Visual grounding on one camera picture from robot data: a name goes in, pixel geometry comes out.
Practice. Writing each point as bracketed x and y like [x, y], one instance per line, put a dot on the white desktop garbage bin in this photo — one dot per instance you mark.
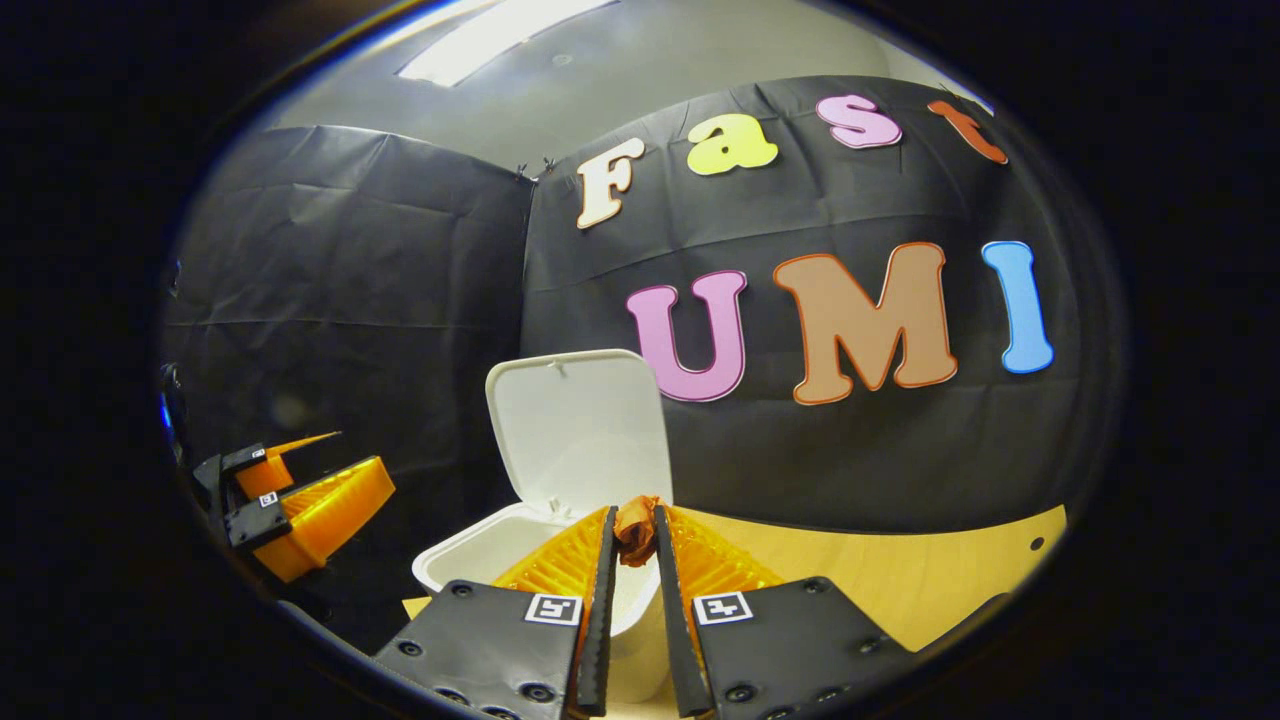
[575, 430]

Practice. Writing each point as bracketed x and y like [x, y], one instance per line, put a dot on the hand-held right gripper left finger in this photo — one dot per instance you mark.
[598, 620]

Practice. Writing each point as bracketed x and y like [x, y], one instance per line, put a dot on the black backdrop cloth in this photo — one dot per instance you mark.
[350, 300]

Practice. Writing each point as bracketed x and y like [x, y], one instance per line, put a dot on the wooden desktop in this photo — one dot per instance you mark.
[900, 590]

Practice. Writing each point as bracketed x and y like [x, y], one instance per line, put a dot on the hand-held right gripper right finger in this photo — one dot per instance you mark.
[678, 620]

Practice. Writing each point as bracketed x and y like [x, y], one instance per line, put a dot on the orange paper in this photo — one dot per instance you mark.
[636, 530]

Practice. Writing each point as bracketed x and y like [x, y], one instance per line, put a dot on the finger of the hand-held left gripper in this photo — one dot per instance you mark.
[330, 510]
[265, 478]

